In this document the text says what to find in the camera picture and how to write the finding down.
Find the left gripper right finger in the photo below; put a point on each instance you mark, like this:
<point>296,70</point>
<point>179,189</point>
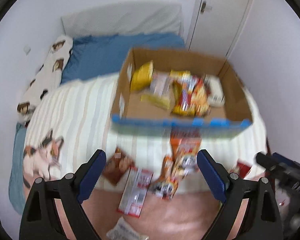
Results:
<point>261,219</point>

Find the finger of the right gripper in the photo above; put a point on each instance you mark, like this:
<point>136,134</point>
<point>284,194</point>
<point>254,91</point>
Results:
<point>272,166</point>
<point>284,160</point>

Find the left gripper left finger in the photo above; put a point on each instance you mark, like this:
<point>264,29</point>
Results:
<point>40,218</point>

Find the silver white snack packet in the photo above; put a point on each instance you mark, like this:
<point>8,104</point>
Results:
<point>123,231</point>

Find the white wafer packet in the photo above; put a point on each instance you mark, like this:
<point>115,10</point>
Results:
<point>215,96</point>

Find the orange panda snack packet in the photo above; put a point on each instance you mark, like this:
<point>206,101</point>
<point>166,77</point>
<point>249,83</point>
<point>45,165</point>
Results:
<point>185,144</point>

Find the red white spicy strip packet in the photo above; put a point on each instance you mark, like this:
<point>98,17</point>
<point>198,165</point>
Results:
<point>135,191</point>

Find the Korean cheese noodle packet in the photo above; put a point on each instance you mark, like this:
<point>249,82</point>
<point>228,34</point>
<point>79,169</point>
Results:
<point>190,94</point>

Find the clear yellow cracker packet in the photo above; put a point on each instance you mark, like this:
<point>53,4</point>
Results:
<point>158,93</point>

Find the yellow snack bag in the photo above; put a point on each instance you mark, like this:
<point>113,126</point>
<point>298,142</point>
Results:
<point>142,77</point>

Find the small red snack packet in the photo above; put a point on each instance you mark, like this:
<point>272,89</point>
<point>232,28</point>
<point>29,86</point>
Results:
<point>241,168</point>

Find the brown snack packet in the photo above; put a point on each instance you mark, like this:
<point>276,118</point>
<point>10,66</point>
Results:
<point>117,166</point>

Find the cardboard milk box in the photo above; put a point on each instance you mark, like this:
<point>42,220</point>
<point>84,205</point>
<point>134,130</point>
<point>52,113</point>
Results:
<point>127,110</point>

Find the bear print long pillow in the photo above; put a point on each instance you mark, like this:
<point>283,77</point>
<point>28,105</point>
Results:
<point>47,79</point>

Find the white door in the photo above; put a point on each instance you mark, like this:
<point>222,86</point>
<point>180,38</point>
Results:
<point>215,32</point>

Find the blue bed sheet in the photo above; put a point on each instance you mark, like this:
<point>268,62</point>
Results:
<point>91,56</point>

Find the grey padded headboard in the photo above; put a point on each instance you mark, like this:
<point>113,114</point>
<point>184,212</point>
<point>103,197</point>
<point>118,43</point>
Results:
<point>126,18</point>

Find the door handle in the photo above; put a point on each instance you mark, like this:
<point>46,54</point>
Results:
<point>205,7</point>

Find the wall socket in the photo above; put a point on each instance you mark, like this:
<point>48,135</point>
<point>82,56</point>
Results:
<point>27,49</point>

